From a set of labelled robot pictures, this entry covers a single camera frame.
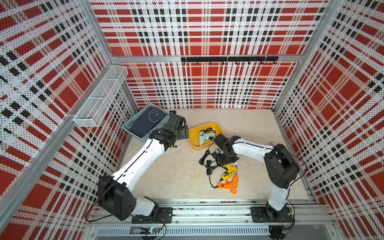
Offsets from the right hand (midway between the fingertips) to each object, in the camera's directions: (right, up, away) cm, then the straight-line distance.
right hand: (227, 161), depth 90 cm
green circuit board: (-39, -27, -21) cm, 52 cm away
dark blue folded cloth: (-57, +24, +13) cm, 63 cm away
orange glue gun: (+1, -11, -8) cm, 14 cm away
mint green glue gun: (-15, +15, +11) cm, 24 cm away
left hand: (-28, +19, -9) cm, 35 cm away
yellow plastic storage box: (-21, +15, +14) cm, 30 cm away
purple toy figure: (+32, +10, +7) cm, 34 cm away
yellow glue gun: (+2, -5, -4) cm, 7 cm away
